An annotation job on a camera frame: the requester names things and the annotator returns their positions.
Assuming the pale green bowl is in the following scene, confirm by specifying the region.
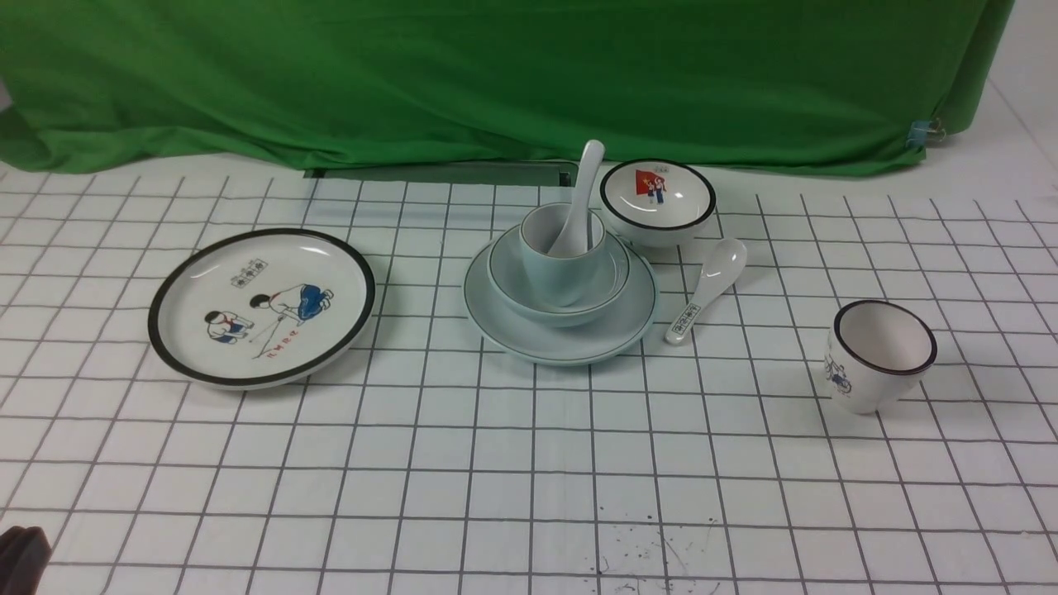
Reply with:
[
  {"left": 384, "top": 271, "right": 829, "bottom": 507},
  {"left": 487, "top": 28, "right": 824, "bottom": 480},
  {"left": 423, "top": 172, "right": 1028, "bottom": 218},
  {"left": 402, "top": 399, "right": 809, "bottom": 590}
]
[{"left": 486, "top": 226, "right": 631, "bottom": 328}]

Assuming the plain white ceramic spoon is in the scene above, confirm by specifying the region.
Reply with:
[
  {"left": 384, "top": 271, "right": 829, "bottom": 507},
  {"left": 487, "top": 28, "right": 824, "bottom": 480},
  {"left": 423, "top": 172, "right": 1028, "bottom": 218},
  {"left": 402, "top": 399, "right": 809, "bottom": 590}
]
[{"left": 548, "top": 139, "right": 605, "bottom": 259}]

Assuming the green backdrop cloth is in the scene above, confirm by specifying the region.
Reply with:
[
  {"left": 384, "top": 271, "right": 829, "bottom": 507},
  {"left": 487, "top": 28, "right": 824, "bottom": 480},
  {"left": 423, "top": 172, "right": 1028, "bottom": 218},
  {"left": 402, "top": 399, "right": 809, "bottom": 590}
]
[{"left": 1, "top": 1, "right": 1013, "bottom": 177}]

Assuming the pale green plate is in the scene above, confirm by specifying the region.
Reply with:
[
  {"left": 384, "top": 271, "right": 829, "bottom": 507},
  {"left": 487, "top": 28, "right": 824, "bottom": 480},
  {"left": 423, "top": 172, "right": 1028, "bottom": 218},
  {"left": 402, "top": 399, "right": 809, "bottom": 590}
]
[{"left": 462, "top": 241, "right": 659, "bottom": 366}]

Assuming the pale green cup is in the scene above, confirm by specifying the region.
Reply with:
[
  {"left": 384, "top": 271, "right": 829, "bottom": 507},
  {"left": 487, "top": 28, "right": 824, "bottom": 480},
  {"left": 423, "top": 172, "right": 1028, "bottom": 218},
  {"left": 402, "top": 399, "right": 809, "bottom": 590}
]
[{"left": 518, "top": 202, "right": 606, "bottom": 307}]

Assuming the blue binder clip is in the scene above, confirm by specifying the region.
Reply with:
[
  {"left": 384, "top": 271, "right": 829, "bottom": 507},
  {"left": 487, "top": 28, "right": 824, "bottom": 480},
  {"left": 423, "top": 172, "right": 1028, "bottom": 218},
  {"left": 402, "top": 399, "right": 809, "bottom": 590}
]
[{"left": 904, "top": 118, "right": 947, "bottom": 150}]

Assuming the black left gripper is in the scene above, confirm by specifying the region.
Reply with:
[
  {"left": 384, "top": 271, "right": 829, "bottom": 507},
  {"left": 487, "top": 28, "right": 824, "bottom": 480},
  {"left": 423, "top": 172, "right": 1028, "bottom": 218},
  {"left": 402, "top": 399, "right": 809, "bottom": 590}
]
[{"left": 1, "top": 525, "right": 52, "bottom": 594}]

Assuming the black-rimmed illustrated bowl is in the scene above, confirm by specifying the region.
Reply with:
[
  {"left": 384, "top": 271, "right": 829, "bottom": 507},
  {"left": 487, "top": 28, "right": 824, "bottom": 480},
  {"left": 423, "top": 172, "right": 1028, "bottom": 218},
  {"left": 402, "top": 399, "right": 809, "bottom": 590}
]
[{"left": 598, "top": 159, "right": 717, "bottom": 248}]

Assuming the black-rimmed illustrated cup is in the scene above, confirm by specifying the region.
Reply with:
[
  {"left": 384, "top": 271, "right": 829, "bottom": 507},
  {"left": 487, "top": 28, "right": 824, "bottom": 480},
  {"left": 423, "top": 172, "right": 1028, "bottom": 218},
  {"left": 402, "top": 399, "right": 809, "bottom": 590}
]
[{"left": 823, "top": 300, "right": 938, "bottom": 415}]

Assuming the white spoon with label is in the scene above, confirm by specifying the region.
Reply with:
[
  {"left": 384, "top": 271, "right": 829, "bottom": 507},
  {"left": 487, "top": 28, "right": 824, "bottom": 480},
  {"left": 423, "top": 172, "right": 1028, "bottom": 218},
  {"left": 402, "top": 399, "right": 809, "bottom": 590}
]
[{"left": 665, "top": 238, "right": 747, "bottom": 345}]

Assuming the black-rimmed illustrated plate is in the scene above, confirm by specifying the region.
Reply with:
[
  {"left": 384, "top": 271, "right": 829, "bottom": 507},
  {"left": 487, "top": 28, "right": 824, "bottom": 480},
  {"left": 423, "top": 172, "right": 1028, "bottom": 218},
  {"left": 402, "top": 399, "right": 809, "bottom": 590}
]
[{"left": 146, "top": 227, "right": 377, "bottom": 391}]

